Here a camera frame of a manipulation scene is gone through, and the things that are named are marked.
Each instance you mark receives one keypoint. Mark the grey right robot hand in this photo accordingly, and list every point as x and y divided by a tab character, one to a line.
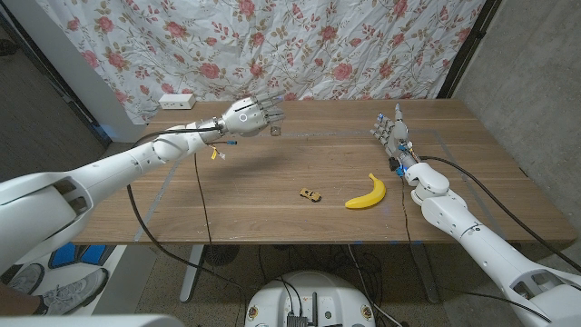
396	134

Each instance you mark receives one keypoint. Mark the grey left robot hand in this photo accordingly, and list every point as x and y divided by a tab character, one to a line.
249	117

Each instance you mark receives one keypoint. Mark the clear glass salt shaker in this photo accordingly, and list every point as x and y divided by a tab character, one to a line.
275	131

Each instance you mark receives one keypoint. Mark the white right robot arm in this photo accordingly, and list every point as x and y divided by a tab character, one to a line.
481	245

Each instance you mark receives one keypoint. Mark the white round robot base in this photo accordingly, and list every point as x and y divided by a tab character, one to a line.
313	290

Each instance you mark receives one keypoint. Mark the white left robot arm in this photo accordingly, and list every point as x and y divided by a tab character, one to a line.
113	165

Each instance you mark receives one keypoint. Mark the yellow toy banana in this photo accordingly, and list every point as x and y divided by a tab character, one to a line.
370	197

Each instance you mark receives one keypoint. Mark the yellow toy car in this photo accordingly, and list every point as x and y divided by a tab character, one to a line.
310	195

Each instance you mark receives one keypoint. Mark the floral print backdrop cloth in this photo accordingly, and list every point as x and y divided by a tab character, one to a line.
272	50

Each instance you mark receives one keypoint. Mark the white power strip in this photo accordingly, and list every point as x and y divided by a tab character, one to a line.
177	101

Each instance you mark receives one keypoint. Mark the black backdrop stand pole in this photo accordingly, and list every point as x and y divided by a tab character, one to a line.
467	45

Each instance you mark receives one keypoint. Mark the black round fan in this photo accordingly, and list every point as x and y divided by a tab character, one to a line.
221	255

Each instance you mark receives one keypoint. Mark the grey table leg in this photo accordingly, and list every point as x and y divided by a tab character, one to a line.
426	277

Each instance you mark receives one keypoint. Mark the white table leg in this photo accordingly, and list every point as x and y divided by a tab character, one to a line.
191	277

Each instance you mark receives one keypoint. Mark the blue padded pedal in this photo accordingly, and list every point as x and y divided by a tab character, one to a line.
68	255

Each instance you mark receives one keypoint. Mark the grey sneaker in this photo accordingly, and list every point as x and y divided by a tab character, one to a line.
75	293
27	278

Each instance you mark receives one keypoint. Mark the person lower leg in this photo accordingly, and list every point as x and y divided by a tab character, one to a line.
16	302

